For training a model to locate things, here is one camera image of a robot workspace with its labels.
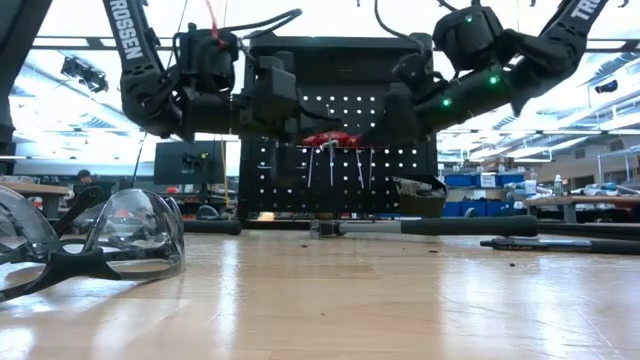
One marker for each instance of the white plastic container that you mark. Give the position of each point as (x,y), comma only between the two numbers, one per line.
(530,188)

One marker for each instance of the person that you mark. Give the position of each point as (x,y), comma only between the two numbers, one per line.
(84,175)

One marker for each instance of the black ceiling device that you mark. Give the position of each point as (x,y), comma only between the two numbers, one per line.
(87,77)

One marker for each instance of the blue storage bin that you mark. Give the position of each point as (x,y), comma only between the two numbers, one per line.
(480,209)
(512,180)
(459,181)

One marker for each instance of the black mounted device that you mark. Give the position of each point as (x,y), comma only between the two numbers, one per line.
(606,87)

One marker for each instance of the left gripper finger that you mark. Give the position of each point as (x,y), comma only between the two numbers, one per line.
(315,120)
(312,131)

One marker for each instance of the black computer monitor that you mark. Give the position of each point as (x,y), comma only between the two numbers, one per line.
(175,165)

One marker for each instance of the black pegboard tool cart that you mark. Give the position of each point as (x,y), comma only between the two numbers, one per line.
(350,60)

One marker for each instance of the wooden side table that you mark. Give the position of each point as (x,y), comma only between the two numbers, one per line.
(30,189)

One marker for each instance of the wooden workbench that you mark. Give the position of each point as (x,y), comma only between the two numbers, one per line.
(590,202)

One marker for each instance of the black plastic hanging bin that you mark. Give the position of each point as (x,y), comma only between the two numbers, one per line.
(425,205)

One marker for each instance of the black aluminium table frame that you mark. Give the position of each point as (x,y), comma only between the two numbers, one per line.
(590,230)

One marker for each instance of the small beige block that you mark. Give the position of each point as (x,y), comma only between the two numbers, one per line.
(265,216)

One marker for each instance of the clear safety glasses black frame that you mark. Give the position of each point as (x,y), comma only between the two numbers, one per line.
(140,235)
(176,210)

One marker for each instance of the clear plastic bottle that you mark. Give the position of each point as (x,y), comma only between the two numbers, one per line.
(558,187)

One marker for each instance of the black ballpoint pen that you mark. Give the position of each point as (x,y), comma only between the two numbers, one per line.
(575,246)

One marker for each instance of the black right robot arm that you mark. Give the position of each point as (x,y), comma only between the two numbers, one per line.
(575,30)

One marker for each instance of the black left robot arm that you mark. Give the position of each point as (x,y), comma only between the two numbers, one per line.
(132,45)

